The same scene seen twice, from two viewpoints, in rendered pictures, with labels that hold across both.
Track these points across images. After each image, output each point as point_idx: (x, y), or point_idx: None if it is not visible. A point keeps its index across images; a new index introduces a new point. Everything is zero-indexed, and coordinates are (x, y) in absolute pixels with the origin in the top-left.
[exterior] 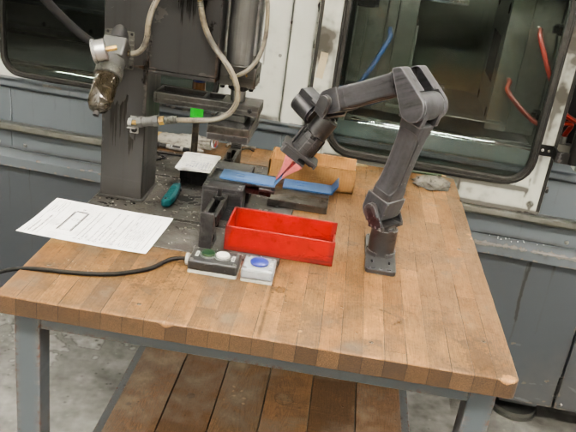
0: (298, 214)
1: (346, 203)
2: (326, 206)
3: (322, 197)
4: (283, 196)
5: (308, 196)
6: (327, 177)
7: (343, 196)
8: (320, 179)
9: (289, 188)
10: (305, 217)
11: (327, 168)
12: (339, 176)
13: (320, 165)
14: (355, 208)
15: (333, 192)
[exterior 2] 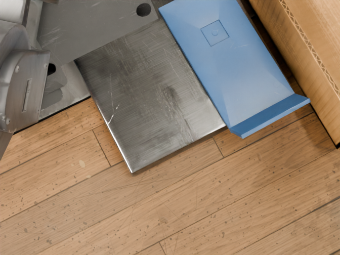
0: (71, 125)
1: (258, 174)
2: (140, 164)
3: (191, 123)
4: (102, 46)
5: (161, 91)
6: (303, 64)
7: (298, 140)
8: (291, 51)
9: (167, 25)
10: (70, 147)
11: (308, 52)
12: (324, 92)
13: (299, 27)
14: (244, 212)
15: (232, 131)
